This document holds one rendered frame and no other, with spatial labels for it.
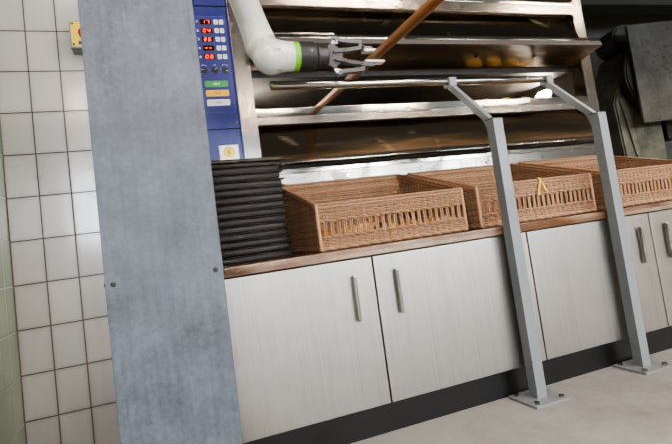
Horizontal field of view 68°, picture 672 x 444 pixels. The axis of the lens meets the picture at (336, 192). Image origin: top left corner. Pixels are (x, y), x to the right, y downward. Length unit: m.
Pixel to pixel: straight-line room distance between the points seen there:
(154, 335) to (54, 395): 1.13
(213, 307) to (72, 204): 1.15
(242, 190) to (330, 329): 0.51
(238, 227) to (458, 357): 0.82
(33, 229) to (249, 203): 0.79
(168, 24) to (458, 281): 1.18
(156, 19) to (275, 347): 0.92
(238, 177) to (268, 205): 0.13
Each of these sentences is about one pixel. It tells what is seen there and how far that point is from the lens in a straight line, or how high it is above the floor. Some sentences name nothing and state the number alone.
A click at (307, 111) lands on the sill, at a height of 1.16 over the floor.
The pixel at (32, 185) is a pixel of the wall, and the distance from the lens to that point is 2.04.
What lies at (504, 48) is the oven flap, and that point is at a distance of 2.59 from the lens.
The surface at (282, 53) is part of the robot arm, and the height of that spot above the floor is 1.19.
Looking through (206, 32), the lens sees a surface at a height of 1.49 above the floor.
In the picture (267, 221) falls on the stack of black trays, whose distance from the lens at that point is 1.63.
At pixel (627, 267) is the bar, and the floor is 0.37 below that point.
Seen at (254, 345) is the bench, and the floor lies 0.35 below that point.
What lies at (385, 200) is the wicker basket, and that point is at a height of 0.72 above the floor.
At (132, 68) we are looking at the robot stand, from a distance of 1.00.
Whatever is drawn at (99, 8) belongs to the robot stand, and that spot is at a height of 1.09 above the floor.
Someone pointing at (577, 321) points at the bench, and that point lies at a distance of 2.04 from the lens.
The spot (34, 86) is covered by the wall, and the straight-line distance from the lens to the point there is 2.11.
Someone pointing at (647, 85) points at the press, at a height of 1.76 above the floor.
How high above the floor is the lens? 0.64
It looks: 4 degrees up
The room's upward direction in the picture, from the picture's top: 8 degrees counter-clockwise
